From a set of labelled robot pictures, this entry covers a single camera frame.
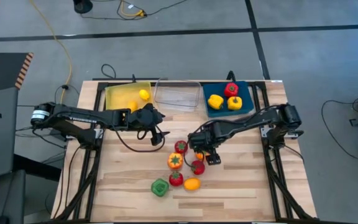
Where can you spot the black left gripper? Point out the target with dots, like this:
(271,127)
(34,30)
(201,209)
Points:
(146,116)

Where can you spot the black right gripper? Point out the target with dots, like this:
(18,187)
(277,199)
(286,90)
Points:
(202,140)

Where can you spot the small orange tomato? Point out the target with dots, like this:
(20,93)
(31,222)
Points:
(202,155)

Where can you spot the red tomato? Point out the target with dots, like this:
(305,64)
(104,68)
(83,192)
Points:
(198,167)
(181,147)
(176,179)

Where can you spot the orange-yellow tomato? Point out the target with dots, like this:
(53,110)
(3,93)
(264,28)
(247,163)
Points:
(175,160)

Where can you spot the large orange-yellow lemon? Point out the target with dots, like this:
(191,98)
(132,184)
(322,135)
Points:
(192,183)

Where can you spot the small yellow lemon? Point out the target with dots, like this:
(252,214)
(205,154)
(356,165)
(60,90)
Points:
(144,94)

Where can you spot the green bell pepper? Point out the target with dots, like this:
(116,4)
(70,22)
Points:
(159,187)

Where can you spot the yellow bell pepper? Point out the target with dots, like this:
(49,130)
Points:
(234,103)
(215,101)

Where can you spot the red bell pepper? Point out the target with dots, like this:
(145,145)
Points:
(231,89)

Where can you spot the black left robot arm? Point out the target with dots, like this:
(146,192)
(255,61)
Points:
(89,115)

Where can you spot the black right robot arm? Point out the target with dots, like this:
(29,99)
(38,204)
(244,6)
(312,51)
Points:
(244,122)

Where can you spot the clear plastic bin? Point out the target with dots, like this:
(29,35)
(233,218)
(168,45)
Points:
(177,93)

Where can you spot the yellow translucent bin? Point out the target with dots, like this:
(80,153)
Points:
(117,96)

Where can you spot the blue bin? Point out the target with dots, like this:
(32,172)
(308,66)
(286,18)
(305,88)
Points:
(247,93)

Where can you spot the black round stand base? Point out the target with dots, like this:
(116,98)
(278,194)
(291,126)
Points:
(82,5)

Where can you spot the black mat orange striped edge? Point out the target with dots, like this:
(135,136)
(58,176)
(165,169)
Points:
(5,71)

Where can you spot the black bracket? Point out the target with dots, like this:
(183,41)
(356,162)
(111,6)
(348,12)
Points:
(230,76)

